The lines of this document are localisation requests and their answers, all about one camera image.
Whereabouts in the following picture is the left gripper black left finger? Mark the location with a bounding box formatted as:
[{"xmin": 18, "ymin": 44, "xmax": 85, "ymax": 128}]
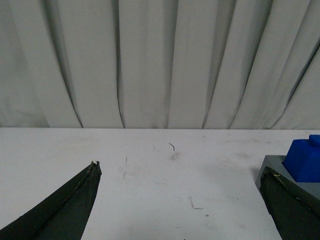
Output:
[{"xmin": 0, "ymin": 161, "xmax": 102, "ymax": 240}]

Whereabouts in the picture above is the white curtain backdrop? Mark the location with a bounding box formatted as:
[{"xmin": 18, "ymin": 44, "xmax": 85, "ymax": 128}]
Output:
[{"xmin": 0, "ymin": 0, "xmax": 320, "ymax": 130}]

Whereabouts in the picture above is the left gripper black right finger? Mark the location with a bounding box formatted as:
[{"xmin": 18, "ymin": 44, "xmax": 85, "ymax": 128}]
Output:
[{"xmin": 259, "ymin": 166, "xmax": 320, "ymax": 240}]

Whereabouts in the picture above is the gray cube base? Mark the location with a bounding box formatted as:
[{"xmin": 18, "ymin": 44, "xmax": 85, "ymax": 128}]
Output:
[{"xmin": 255, "ymin": 155, "xmax": 320, "ymax": 199}]

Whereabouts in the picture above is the blue block part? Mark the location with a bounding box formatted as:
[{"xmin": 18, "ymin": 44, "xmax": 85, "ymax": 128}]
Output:
[{"xmin": 283, "ymin": 134, "xmax": 320, "ymax": 183}]

